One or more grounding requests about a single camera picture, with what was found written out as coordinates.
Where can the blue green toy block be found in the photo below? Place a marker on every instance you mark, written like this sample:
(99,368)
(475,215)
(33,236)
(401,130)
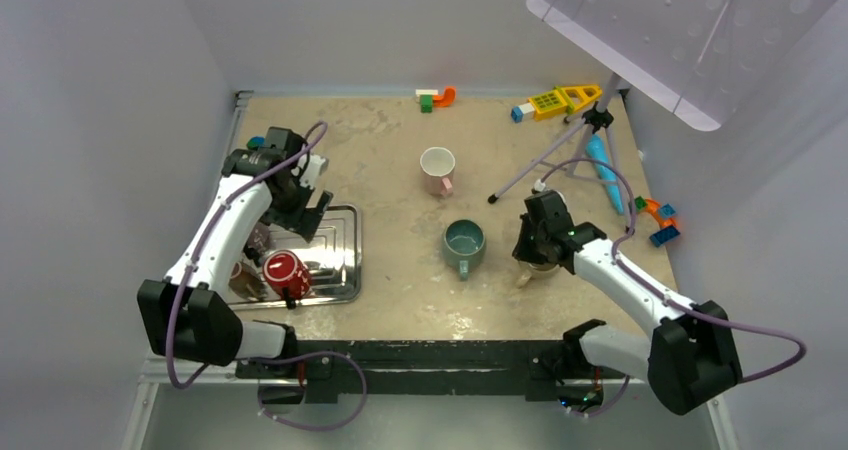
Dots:
(255,143)

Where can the brown striped mug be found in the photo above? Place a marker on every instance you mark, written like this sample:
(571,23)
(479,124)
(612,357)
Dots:
(246,284)

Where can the orange elbow toy piece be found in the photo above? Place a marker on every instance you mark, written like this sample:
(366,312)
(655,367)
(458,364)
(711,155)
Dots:
(446,98)

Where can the pink mug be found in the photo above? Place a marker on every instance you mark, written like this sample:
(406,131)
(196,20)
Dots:
(438,165)

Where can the aluminium frame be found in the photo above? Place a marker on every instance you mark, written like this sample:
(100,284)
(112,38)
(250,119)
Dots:
(223,412)

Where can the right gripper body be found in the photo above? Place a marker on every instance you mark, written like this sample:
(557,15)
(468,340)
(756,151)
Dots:
(530,241)

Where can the blue white toy block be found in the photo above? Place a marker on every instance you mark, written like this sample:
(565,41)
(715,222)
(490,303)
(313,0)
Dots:
(520,113)

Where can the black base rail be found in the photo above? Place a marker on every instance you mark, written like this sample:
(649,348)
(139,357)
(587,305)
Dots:
(536,370)

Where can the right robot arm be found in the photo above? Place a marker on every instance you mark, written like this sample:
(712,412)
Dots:
(649,301)

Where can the orange curved toy piece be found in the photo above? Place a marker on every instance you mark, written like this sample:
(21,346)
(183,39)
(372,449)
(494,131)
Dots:
(652,211)

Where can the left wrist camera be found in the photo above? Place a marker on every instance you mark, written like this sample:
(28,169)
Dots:
(310,168)

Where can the metal tray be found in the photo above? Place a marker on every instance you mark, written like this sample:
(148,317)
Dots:
(333,258)

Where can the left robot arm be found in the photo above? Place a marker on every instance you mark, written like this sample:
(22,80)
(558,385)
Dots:
(184,313)

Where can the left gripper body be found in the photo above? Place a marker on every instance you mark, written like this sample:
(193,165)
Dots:
(287,210)

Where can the small green cube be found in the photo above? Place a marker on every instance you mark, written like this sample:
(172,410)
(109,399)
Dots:
(426,103)

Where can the light blue cone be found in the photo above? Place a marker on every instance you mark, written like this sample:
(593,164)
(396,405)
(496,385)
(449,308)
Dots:
(595,149)

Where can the yellow toy block structure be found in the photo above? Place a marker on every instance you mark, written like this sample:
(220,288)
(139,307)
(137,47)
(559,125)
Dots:
(564,100)

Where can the teal speckled mug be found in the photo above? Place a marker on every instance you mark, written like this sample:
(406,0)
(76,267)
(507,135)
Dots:
(463,247)

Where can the perforated white board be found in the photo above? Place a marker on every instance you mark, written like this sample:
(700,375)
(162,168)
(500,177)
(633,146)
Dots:
(699,59)

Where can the beige round mug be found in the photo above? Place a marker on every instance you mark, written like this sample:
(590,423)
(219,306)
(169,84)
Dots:
(534,272)

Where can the red mug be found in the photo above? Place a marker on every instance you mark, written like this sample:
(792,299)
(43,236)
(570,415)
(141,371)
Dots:
(288,276)

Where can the tripod stand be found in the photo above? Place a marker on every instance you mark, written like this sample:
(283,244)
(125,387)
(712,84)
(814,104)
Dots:
(594,120)

